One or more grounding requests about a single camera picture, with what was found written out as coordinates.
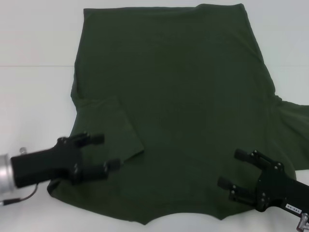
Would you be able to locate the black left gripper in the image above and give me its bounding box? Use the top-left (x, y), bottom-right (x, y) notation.
top-left (10, 131), bottom-right (122, 189)

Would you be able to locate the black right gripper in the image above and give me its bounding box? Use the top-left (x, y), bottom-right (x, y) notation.
top-left (216, 148), bottom-right (309, 215)

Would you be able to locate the dark green t-shirt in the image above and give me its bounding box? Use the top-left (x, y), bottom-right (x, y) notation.
top-left (46, 3), bottom-right (309, 219)

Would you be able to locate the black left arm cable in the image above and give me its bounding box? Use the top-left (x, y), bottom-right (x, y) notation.
top-left (0, 185), bottom-right (39, 206)

